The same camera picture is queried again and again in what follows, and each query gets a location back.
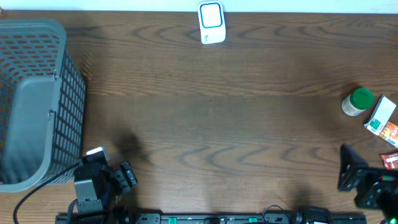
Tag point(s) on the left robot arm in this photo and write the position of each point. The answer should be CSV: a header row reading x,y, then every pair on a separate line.
x,y
97,187

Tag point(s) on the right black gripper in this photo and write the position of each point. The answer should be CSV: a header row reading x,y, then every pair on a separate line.
x,y
386,182

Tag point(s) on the red chocolate bar wrapper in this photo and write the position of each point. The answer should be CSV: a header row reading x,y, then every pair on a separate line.
x,y
390,161

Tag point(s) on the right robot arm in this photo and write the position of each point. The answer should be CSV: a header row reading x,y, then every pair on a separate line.
x,y
393,214

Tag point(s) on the grey plastic mesh basket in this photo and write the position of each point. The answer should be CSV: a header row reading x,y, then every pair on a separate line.
x,y
42,105

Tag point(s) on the green lid jar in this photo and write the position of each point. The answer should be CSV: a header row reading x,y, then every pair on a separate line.
x,y
358,101

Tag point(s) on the white and green carton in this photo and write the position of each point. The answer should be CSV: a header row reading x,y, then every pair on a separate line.
x,y
380,116

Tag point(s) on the black mounting rail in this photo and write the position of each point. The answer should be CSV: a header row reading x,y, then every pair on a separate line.
x,y
304,215

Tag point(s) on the small orange box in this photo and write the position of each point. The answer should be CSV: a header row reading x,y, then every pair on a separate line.
x,y
389,133

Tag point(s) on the white barcode scanner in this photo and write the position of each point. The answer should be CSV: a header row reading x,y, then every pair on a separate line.
x,y
211,22

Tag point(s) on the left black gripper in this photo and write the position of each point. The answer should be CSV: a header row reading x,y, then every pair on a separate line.
x,y
124,177

